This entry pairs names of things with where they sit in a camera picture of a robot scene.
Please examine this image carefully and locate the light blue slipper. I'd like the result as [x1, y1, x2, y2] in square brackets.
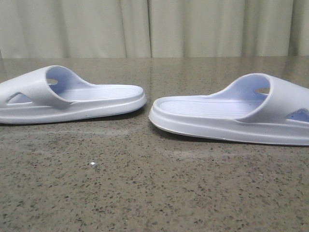
[149, 73, 309, 145]
[0, 65, 146, 124]

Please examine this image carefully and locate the beige pleated curtain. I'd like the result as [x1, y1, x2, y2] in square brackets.
[0, 0, 309, 58]

